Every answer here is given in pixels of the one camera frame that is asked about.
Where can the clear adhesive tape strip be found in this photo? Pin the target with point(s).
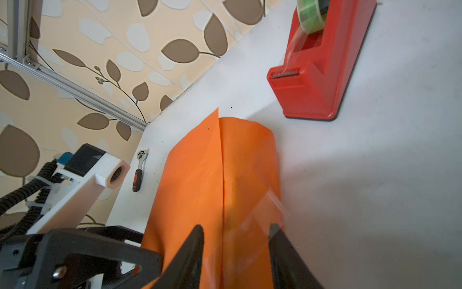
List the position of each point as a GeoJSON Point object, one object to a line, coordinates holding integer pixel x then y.
{"type": "Point", "coordinates": [246, 238]}

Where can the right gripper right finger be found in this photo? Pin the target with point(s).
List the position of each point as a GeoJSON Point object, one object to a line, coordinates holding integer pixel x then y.
{"type": "Point", "coordinates": [289, 271]}

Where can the red tape dispenser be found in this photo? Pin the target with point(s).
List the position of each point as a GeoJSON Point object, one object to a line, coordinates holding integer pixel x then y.
{"type": "Point", "coordinates": [324, 42]}

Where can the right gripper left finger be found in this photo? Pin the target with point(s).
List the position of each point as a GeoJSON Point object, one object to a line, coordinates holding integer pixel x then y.
{"type": "Point", "coordinates": [184, 271]}

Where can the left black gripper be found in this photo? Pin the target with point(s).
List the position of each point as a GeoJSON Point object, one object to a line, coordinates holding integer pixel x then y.
{"type": "Point", "coordinates": [67, 258]}

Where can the red handled ratchet wrench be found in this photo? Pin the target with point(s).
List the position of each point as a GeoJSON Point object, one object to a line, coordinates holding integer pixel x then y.
{"type": "Point", "coordinates": [142, 155]}

